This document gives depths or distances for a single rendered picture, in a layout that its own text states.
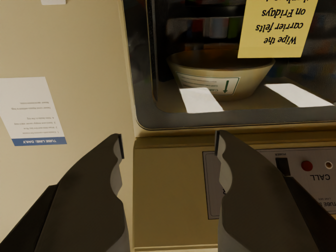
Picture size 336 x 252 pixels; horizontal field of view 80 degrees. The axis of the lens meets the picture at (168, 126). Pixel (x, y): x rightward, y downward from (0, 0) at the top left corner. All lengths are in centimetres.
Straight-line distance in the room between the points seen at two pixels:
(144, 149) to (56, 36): 56
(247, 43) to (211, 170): 16
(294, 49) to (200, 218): 23
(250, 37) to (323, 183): 21
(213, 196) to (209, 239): 5
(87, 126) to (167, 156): 59
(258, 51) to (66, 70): 63
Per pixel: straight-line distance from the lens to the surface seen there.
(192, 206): 28
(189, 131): 30
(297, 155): 33
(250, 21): 26
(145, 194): 28
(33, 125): 92
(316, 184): 34
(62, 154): 96
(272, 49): 28
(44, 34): 78
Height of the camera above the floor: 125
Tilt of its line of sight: 29 degrees up
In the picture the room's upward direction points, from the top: 178 degrees clockwise
